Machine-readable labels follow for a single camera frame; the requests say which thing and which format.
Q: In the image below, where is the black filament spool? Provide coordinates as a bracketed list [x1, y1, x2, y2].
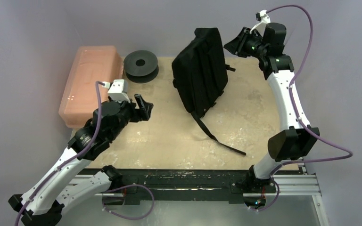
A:
[123, 50, 159, 83]

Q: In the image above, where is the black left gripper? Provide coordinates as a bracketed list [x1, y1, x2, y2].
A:
[109, 93, 153, 140]

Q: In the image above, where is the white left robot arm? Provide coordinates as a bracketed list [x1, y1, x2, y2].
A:
[8, 94, 154, 226]

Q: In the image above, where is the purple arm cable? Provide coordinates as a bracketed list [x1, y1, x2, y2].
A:
[267, 4, 354, 182]
[14, 81, 111, 226]

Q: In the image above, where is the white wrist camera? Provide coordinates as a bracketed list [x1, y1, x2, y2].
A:
[102, 79, 131, 103]
[249, 9, 271, 36]

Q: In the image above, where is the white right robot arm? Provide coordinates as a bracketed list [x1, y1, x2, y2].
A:
[224, 23, 320, 192]

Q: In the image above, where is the translucent pink storage box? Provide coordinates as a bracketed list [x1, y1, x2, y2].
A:
[58, 46, 123, 129]

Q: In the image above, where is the aluminium frame rail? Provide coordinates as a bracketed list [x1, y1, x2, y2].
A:
[68, 57, 330, 226]

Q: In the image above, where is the black student backpack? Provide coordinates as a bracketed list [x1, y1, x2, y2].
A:
[172, 28, 246, 156]

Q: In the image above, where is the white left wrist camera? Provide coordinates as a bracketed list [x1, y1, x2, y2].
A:
[102, 79, 131, 103]

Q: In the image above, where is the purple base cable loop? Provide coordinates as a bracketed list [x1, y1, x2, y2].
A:
[101, 182, 156, 220]

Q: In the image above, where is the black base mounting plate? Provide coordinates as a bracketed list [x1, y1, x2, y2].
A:
[109, 169, 277, 205]

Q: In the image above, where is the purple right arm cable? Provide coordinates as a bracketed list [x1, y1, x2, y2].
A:
[267, 4, 354, 182]

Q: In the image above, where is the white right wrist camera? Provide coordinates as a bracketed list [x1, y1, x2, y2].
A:
[249, 9, 271, 36]

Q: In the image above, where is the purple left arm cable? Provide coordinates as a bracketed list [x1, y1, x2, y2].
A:
[14, 81, 111, 226]

